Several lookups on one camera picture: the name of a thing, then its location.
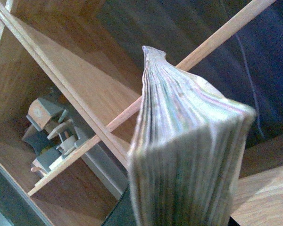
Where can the grey wooden toy model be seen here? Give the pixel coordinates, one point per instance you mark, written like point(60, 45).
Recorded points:
point(50, 133)

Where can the dark blue books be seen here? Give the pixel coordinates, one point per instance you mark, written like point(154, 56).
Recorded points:
point(249, 68)

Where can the light wooden shelf unit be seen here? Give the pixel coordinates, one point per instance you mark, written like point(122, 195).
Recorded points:
point(91, 50)

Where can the thick paperback book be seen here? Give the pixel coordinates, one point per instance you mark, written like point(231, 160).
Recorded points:
point(186, 152)

